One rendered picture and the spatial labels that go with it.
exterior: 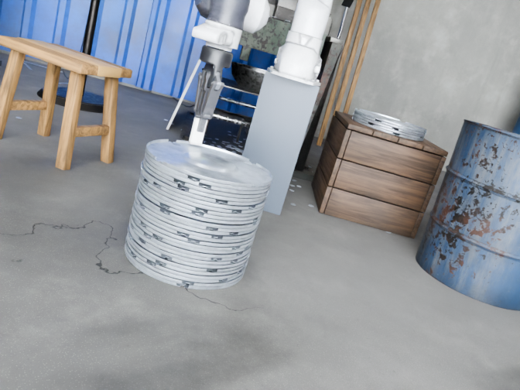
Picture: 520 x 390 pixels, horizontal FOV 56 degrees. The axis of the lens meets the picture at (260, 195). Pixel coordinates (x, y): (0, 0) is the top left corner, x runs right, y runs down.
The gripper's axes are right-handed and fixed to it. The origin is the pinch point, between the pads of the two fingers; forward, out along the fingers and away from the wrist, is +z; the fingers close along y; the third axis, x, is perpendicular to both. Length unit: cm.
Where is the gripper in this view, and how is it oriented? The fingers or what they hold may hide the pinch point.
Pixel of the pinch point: (198, 131)
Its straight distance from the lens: 123.1
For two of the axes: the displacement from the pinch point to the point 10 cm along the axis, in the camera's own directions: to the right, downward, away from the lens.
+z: -2.7, 9.2, 2.8
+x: -8.8, -1.2, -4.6
